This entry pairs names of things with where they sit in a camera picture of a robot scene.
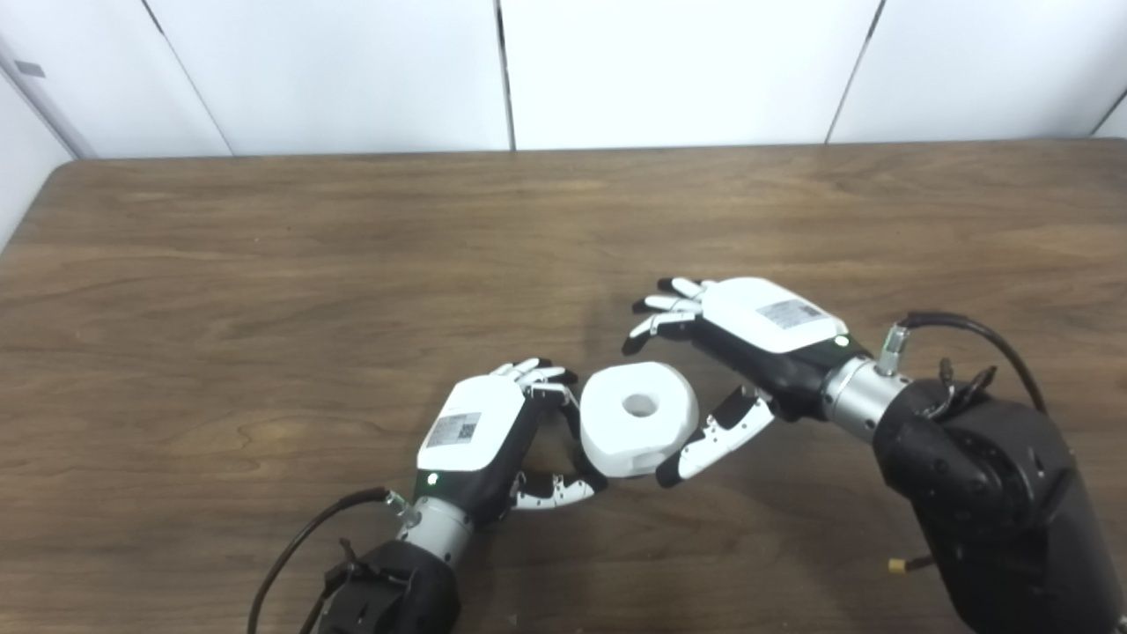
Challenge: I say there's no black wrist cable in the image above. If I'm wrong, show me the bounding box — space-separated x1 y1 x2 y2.
902 311 1050 416
247 486 394 634

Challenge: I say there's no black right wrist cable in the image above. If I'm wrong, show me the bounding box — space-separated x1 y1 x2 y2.
902 311 1050 416

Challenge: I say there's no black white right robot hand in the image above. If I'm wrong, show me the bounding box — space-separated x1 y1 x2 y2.
622 276 853 490

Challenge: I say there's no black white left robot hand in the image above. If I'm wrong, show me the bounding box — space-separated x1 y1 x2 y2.
414 358 608 529

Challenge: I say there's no round white plastic piece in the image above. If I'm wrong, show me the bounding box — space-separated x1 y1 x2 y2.
578 361 701 480

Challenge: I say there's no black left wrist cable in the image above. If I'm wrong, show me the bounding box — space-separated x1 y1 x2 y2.
247 486 394 634

